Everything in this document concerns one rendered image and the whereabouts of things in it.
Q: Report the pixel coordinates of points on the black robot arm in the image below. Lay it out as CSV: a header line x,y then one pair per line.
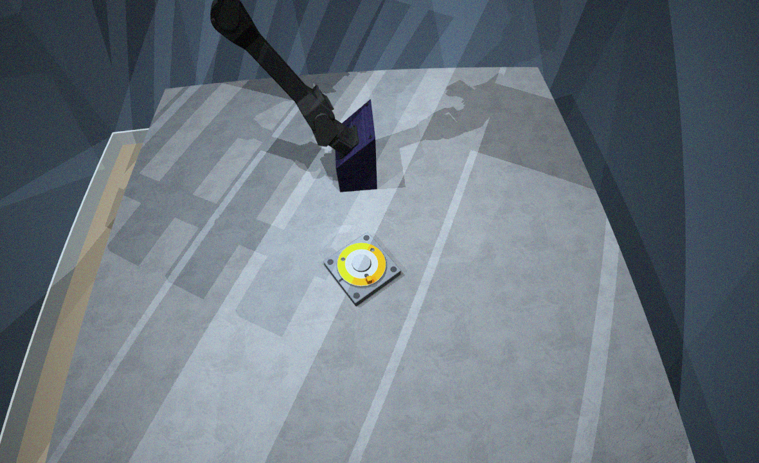
x,y
230,18

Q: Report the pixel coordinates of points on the yellow and orange round plate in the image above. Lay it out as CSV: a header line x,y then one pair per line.
x,y
355,278

